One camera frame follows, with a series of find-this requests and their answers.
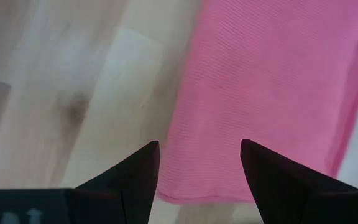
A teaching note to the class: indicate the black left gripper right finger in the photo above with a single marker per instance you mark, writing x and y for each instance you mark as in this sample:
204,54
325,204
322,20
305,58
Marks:
291,199

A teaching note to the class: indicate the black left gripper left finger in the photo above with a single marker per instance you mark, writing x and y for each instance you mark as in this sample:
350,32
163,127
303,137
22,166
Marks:
104,202

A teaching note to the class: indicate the pink microfiber towel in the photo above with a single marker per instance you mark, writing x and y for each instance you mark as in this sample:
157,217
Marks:
259,93

